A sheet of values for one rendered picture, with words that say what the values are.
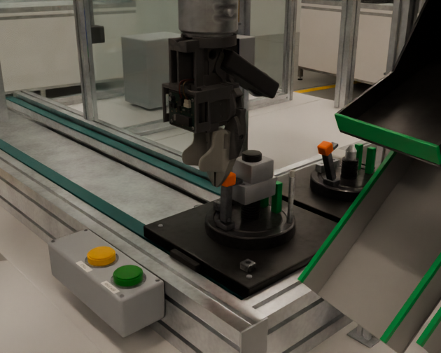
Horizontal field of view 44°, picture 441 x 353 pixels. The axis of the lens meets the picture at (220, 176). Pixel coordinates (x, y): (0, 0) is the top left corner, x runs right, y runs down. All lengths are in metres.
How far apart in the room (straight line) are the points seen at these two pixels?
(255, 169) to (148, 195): 0.38
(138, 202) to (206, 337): 0.44
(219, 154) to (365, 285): 0.25
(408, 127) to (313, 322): 0.32
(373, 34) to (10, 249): 5.23
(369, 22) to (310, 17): 0.89
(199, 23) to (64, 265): 0.41
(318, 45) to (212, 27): 5.89
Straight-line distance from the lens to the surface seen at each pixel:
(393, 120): 0.60
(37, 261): 1.04
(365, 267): 0.66
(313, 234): 0.85
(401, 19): 0.67
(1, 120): 1.74
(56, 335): 0.85
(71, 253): 0.84
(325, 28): 6.46
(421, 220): 0.66
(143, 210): 1.06
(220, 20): 0.68
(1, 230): 1.18
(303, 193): 0.99
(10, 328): 0.89
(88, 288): 0.79
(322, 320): 0.79
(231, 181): 0.78
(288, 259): 0.78
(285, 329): 0.73
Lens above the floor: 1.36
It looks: 22 degrees down
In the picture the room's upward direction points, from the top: straight up
